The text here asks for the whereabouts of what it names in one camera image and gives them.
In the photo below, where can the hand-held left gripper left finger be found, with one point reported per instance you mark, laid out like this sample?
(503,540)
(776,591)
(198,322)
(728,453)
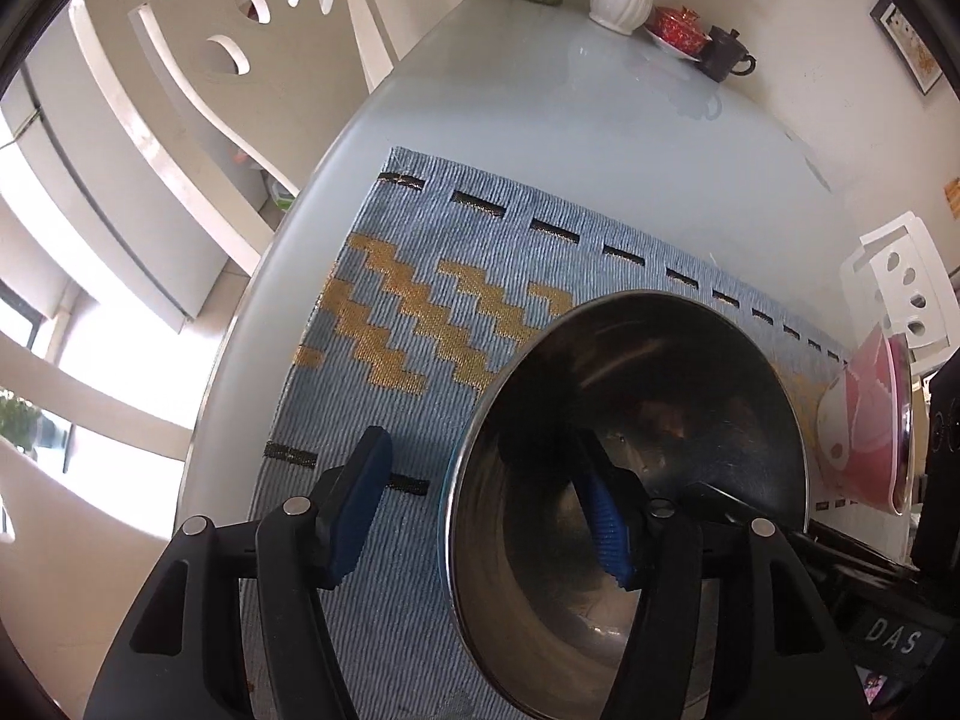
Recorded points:
(360,510)

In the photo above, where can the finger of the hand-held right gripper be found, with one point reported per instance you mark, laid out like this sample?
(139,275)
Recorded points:
(739,502)

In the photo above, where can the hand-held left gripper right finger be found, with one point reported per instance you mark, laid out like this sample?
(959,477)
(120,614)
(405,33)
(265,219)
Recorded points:
(609,532)

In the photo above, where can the blue steel-lined bowl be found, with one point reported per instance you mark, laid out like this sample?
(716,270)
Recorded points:
(675,360)

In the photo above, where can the blue woven placemat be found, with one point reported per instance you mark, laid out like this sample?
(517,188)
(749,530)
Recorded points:
(337,405)

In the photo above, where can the pink bowl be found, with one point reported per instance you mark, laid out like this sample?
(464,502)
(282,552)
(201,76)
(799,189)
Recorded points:
(862,420)

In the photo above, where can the white chair with oval holes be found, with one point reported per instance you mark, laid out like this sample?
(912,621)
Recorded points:
(187,112)
(874,277)

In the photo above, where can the dark brown teapot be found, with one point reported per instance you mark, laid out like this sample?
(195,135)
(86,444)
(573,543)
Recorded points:
(724,56)

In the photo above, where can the red teacup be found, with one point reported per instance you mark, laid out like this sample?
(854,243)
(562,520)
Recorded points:
(675,26)

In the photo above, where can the orange wall sticker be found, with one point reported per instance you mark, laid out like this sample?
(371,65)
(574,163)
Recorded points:
(952,199)

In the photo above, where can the framed wall picture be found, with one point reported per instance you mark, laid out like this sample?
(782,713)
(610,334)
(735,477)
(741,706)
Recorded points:
(907,45)

